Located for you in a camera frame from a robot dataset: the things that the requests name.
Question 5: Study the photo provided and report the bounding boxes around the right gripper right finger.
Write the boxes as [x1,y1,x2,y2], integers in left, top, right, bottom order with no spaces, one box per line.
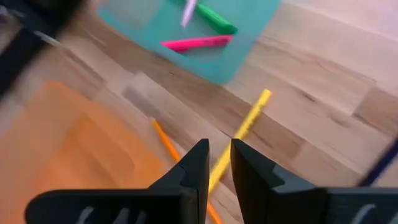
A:
[230,139,398,224]

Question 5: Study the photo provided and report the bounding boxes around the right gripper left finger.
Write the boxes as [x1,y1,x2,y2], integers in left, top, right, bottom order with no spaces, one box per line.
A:
[24,139,210,224]

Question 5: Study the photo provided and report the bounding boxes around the orange pencil with eraser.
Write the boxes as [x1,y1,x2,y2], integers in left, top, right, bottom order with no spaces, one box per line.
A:
[150,119,224,224]

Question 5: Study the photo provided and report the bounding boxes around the yellow pencil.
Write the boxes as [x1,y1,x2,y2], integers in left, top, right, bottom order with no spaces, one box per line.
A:
[207,88,273,195]

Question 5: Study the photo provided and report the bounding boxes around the black pen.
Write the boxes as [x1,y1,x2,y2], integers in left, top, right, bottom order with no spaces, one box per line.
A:
[357,136,398,188]

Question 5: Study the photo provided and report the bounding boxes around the magenta pink pen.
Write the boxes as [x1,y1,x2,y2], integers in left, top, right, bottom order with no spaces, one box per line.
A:
[160,34,234,54]

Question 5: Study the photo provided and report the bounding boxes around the green pen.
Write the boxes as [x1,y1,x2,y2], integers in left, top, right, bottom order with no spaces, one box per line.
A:
[197,2,239,36]

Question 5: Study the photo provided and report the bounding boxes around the pale pink pen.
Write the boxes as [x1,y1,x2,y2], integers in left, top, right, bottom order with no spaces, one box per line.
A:
[180,0,198,29]

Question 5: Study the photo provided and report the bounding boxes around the orange translucent plastic bin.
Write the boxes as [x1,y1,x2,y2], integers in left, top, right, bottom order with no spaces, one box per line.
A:
[0,79,167,224]

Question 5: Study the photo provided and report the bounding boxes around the green translucent plastic bin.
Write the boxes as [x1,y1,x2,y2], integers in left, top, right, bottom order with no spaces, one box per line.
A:
[97,0,281,85]

